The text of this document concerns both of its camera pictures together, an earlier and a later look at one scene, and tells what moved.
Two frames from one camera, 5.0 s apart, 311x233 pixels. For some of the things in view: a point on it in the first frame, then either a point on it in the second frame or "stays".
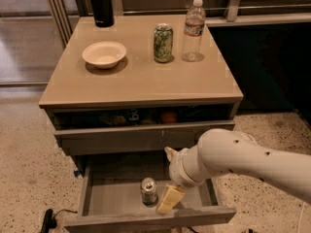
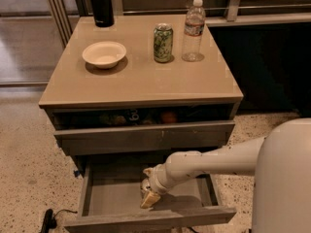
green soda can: x=163 y=41 stays
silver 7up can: x=149 y=191 stays
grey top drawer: x=136 y=130 stays
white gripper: x=178 y=171 → x=155 y=181
